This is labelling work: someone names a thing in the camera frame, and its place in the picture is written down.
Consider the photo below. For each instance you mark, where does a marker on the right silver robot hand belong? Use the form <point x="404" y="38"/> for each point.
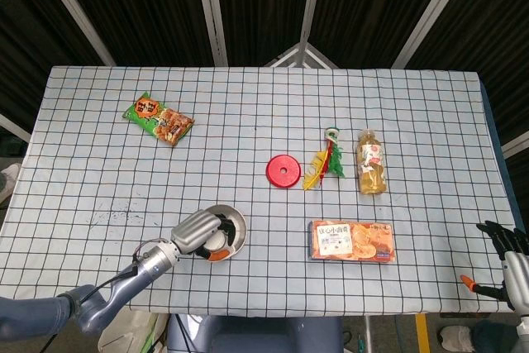
<point x="518" y="270"/>

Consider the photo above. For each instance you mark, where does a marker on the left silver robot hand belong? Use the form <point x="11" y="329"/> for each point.
<point x="194" y="231"/>

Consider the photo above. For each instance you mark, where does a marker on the white paper cup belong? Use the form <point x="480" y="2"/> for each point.
<point x="217" y="241"/>

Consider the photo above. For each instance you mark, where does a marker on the steel round plate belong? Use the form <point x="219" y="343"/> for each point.
<point x="240" y="225"/>

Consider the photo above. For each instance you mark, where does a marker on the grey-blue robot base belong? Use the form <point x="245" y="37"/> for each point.
<point x="256" y="336"/>

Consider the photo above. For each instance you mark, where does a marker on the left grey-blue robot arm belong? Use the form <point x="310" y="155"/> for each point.
<point x="153" y="264"/>

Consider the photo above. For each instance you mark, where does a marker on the blue jeans leg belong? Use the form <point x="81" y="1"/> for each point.
<point x="500" y="338"/>

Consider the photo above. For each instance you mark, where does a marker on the white sneaker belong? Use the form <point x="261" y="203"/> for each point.
<point x="454" y="337"/>
<point x="9" y="175"/>

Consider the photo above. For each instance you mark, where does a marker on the red plastic disc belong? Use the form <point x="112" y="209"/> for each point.
<point x="291" y="173"/>

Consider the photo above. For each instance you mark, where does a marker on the green snack bag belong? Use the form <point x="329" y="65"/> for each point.
<point x="159" y="119"/>

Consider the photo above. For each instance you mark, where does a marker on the blue checkered tablecloth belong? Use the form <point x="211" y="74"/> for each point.
<point x="264" y="101"/>

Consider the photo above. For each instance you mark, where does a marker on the dark blue under cloth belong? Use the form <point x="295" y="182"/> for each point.
<point x="496" y="121"/>

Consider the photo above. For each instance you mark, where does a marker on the colourful feather shuttlecock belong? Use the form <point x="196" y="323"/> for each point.
<point x="328" y="158"/>

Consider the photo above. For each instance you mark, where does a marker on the orange blue cookie box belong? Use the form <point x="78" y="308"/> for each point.
<point x="359" y="241"/>

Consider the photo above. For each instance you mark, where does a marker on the white table leg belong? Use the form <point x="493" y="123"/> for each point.
<point x="368" y="334"/>

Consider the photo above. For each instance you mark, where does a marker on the amber tea bottle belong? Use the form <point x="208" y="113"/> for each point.
<point x="372" y="163"/>

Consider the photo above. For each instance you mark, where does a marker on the white metal frame bar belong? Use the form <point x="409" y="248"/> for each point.
<point x="516" y="144"/>
<point x="12" y="126"/>

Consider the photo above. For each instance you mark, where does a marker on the white triangular frame brace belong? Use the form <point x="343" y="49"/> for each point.
<point x="302" y="49"/>

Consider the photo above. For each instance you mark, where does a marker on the white metal frame post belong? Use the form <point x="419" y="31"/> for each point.
<point x="74" y="10"/>
<point x="434" y="10"/>
<point x="211" y="10"/>
<point x="309" y="1"/>

